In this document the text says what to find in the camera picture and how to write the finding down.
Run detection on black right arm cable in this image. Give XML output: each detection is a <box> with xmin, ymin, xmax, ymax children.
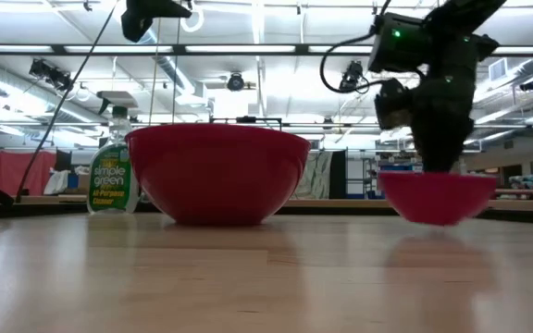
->
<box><xmin>319</xmin><ymin>30</ymin><xmax>418</xmax><ymax>95</ymax></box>

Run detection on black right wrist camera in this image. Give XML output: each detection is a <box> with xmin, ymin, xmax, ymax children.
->
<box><xmin>374</xmin><ymin>77</ymin><xmax>414</xmax><ymax>131</ymax></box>

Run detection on thin black hanging cable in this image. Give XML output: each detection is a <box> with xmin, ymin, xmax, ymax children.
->
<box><xmin>15</xmin><ymin>0</ymin><xmax>120</xmax><ymax>204</ymax></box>

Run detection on simple green spray bottle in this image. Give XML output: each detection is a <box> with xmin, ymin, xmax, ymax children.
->
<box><xmin>85</xmin><ymin>91</ymin><xmax>142</xmax><ymax>216</ymax></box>

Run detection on white bag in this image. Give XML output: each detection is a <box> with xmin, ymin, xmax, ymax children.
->
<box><xmin>43</xmin><ymin>169</ymin><xmax>71</xmax><ymax>196</ymax></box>

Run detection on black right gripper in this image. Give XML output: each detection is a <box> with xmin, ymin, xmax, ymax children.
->
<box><xmin>409</xmin><ymin>78</ymin><xmax>476</xmax><ymax>174</ymax></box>

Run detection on black ceiling spotlight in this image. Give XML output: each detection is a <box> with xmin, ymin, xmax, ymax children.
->
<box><xmin>29</xmin><ymin>58</ymin><xmax>74</xmax><ymax>93</ymax></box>
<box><xmin>338</xmin><ymin>59</ymin><xmax>366</xmax><ymax>93</ymax></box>
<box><xmin>226</xmin><ymin>72</ymin><xmax>246</xmax><ymax>93</ymax></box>

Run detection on grey leaf pattern cloth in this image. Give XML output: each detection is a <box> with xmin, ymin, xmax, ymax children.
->
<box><xmin>292</xmin><ymin>150</ymin><xmax>333</xmax><ymax>201</ymax></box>

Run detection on orange-red hanging cloth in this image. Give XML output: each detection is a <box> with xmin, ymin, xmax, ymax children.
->
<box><xmin>0</xmin><ymin>150</ymin><xmax>58</xmax><ymax>196</ymax></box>

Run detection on large red bowl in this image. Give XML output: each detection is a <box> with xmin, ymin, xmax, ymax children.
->
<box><xmin>125</xmin><ymin>122</ymin><xmax>313</xmax><ymax>227</ymax></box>

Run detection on small pink-red bowl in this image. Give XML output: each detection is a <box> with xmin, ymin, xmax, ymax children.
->
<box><xmin>377</xmin><ymin>171</ymin><xmax>499</xmax><ymax>227</ymax></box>

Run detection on black framed light bar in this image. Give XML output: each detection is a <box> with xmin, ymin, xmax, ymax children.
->
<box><xmin>0</xmin><ymin>43</ymin><xmax>533</xmax><ymax>57</ymax></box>

